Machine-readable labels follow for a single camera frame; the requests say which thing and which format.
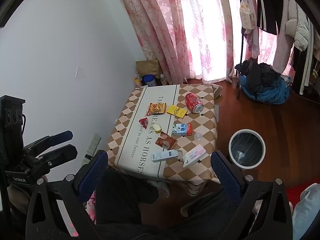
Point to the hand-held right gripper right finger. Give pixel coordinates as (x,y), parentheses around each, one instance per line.
(223,172)

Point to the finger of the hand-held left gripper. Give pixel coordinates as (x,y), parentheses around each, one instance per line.
(63,152)
(61,136)

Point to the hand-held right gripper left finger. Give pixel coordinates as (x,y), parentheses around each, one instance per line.
(96,166)

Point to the white pink box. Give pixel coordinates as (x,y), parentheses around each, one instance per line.
(197,152)

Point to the white round trash bin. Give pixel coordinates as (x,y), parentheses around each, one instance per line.
(246,145)

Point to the white label packet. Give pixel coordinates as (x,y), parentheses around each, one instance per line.
(188,162)

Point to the clear plastic cup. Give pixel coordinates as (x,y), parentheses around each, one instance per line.
(198,136)

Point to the green red white carton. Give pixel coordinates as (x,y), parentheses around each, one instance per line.
(182,129)

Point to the long white tube box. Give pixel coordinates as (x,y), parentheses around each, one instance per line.
(165,155)

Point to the small red wrapper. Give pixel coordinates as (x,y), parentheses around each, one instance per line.
(143,122)

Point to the brown red sachet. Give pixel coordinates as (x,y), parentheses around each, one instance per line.
(165,141)

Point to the red drink can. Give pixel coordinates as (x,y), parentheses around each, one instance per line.
(193,102)

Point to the orange snack packet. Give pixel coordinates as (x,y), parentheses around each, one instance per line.
(156,108)

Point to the white power strip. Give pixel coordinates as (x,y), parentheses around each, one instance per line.
(93,143)

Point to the pink printed cloth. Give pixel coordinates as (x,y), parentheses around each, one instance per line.
(91,205)

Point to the red cloth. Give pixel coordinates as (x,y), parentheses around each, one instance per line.
(297,192)

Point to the blue and black clothes pile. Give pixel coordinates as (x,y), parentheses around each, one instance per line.
(272,93)

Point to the light blue cloth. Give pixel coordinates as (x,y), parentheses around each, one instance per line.
(306,215)

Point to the yellow bottle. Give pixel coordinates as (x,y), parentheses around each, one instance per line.
(137,83)

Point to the blue tin can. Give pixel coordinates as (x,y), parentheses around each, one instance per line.
(150,81)

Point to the small clear bottle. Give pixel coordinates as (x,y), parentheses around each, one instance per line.
(163,80)

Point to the cardboard box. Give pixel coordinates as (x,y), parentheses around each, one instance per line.
(148,67)

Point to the black coat rack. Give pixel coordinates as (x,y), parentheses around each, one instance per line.
(241,50)

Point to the dark hanging clothes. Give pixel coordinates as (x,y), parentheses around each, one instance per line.
(305,72)

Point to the pink hanging cloth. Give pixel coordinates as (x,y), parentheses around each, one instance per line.
(253,43)

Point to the pink fleece robe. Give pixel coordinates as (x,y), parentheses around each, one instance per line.
(283,45)

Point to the sheer pink floral curtain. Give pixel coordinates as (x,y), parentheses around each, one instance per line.
(212,30)

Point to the thick pink floral curtain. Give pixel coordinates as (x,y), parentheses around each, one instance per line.
(155,25)

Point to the white printed hanging bag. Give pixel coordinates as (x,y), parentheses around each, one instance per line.
(248,12)

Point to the white puffer jacket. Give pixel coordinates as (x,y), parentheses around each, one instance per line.
(300,27)

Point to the black white-striped hanging garment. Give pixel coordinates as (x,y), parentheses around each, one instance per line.
(268,7)

